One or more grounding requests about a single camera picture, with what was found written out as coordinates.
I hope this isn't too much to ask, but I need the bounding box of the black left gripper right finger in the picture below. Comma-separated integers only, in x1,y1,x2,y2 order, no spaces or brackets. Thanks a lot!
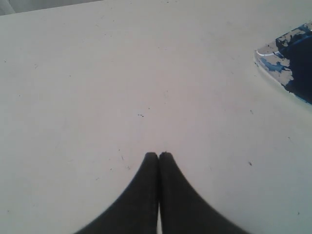
159,152,246,234

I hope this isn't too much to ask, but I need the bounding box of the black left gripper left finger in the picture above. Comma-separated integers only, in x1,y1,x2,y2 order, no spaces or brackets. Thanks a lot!
77,152,158,234

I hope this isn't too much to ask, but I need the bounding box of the white square paint-stained dish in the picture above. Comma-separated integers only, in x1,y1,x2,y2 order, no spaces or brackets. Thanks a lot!
254,22,312,104

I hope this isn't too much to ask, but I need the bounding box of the white backdrop cloth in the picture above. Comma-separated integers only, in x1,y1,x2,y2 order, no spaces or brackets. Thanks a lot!
0,0,98,16

